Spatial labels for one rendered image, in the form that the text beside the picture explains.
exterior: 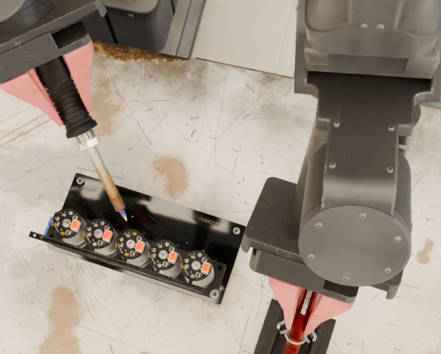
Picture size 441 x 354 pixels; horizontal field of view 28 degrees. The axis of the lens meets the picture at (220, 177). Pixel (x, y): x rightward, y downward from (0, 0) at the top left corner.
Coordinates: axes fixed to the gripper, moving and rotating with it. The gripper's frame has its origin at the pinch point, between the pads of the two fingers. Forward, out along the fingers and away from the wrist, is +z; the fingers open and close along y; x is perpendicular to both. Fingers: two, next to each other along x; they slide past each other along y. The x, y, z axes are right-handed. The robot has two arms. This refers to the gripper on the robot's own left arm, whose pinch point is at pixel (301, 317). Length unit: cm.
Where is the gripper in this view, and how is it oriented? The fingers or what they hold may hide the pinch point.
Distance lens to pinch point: 64.0
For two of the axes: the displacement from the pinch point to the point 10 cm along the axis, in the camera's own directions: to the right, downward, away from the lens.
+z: -1.5, 7.4, 6.6
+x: 2.9, -6.0, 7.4
